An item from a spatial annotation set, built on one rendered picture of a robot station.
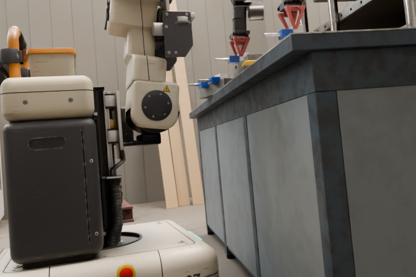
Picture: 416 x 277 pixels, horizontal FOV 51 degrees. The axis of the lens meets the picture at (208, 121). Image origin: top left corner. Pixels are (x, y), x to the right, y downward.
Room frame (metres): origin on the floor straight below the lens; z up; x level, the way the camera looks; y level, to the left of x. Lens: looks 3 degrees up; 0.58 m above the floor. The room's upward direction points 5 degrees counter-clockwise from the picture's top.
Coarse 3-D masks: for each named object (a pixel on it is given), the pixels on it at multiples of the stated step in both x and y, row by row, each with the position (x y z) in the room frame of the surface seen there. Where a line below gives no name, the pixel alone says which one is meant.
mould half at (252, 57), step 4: (248, 56) 1.55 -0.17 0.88; (252, 56) 1.55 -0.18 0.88; (256, 56) 1.55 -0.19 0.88; (260, 56) 1.55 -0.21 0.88; (244, 60) 1.60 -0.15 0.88; (248, 60) 1.54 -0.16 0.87; (252, 60) 1.55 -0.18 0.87; (240, 64) 1.66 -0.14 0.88; (236, 68) 1.73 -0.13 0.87; (236, 72) 1.73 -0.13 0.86
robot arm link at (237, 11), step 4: (232, 8) 1.73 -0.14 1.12; (236, 8) 1.71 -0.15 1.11; (240, 8) 1.70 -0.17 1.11; (244, 8) 1.71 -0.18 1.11; (248, 8) 1.71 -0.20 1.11; (232, 12) 1.73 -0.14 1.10; (236, 12) 1.71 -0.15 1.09; (240, 12) 1.70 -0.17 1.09; (244, 12) 1.71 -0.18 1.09; (248, 12) 1.71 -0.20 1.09; (232, 16) 1.73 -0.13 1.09; (236, 16) 1.71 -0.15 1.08; (240, 16) 1.70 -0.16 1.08; (244, 16) 1.71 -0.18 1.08; (248, 16) 1.72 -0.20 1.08
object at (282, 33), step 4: (288, 28) 1.48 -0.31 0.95; (292, 28) 1.45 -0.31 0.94; (300, 28) 1.45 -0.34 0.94; (280, 32) 1.45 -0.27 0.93; (284, 32) 1.44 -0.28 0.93; (288, 32) 1.44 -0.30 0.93; (292, 32) 1.45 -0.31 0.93; (296, 32) 1.44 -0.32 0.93; (300, 32) 1.45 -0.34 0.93; (264, 36) 1.45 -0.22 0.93; (280, 36) 1.45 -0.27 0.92; (284, 36) 1.44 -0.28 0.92
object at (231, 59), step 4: (228, 56) 1.73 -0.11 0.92; (232, 56) 1.71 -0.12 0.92; (236, 56) 1.71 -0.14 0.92; (240, 56) 1.71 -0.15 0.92; (244, 56) 1.71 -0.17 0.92; (216, 60) 1.72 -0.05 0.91; (220, 60) 1.72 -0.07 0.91; (224, 60) 1.72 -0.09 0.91; (228, 60) 1.72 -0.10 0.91; (232, 60) 1.71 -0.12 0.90; (236, 60) 1.71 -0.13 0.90; (240, 60) 1.71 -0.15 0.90
